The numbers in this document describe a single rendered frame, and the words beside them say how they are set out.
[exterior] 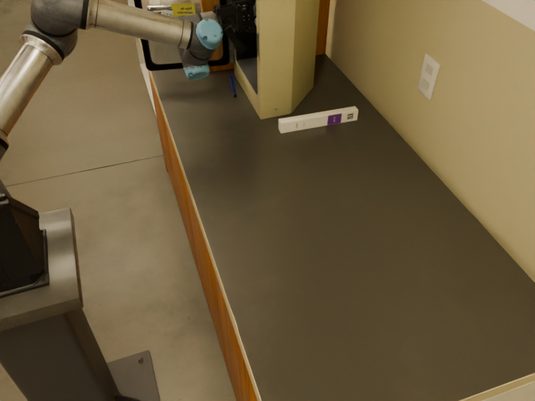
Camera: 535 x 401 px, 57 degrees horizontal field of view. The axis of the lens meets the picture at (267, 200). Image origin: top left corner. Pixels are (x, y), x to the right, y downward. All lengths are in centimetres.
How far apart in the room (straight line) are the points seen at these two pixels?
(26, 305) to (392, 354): 81
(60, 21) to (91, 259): 145
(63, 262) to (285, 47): 88
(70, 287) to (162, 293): 115
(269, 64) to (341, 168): 40
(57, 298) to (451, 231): 98
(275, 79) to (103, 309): 133
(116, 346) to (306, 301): 127
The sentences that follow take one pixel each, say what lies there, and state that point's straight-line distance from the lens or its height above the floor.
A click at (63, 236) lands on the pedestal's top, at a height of 94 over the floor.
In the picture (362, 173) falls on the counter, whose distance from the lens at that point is 147.
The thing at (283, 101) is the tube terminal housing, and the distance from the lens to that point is 166.
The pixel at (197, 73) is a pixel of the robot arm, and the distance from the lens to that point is 153.
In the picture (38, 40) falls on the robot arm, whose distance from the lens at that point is 147.
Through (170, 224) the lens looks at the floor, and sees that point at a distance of 265.
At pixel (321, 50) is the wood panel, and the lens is 208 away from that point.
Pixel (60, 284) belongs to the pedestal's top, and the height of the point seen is 94.
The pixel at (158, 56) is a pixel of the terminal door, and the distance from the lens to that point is 187.
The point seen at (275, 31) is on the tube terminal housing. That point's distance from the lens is 154.
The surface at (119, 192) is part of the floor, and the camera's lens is 291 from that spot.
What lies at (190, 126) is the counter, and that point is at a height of 94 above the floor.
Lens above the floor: 187
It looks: 43 degrees down
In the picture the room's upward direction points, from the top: straight up
